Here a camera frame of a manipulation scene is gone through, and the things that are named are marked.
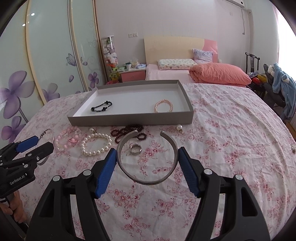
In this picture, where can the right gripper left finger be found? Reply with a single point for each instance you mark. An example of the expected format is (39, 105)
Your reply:
(52, 218)

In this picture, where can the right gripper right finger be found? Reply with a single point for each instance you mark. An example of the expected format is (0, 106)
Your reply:
(242, 217)

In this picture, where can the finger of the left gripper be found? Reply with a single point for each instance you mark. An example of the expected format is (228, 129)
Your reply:
(10, 151)
(27, 144)

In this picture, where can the thin silver hoop bangle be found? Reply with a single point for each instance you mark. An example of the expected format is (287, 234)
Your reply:
(46, 136)

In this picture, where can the silver cuff bangle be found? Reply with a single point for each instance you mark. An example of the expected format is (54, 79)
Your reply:
(150, 162)

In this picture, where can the person's left hand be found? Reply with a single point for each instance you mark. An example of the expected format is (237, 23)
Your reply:
(15, 208)

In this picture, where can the floral pink bedspread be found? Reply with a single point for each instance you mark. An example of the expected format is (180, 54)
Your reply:
(233, 132)

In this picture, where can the sliding floral wardrobe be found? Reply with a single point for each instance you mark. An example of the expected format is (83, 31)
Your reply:
(49, 49)

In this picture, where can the red lined waste bin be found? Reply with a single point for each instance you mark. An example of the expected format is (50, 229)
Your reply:
(112, 82)

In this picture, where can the plush toy display tube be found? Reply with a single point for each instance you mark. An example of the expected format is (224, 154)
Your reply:
(110, 58)

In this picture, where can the black wooden chair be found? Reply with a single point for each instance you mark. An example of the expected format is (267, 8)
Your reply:
(252, 70)

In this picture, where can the pink nightstand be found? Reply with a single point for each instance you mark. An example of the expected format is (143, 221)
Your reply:
(133, 75)

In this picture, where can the white mug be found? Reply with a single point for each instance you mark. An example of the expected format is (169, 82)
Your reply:
(128, 66)

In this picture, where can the grey cardboard tray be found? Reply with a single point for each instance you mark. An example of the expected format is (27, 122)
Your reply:
(154, 102)

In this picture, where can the blue plush garment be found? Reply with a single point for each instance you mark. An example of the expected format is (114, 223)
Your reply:
(286, 85)

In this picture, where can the pink bed sheet mattress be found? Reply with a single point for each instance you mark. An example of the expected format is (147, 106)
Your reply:
(154, 73)

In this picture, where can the folded coral duvet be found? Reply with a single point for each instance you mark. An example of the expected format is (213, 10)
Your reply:
(219, 73)

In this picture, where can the cream pink headboard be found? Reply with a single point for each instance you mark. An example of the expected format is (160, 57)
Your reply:
(171, 47)

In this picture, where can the purple patterned pillow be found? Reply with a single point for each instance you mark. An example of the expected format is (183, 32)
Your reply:
(200, 56)

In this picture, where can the floral white pillow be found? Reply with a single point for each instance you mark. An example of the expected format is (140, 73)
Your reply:
(176, 64)

